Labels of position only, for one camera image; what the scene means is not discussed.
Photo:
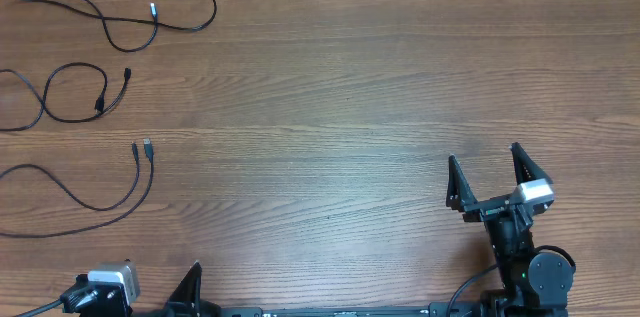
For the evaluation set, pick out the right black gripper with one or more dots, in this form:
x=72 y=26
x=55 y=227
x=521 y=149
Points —
x=459 y=197

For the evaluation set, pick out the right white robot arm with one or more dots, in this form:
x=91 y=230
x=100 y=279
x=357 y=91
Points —
x=536 y=280

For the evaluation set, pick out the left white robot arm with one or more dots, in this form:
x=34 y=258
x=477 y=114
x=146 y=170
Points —
x=111 y=291

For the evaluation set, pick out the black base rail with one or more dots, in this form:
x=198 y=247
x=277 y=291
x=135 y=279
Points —
x=434 y=309

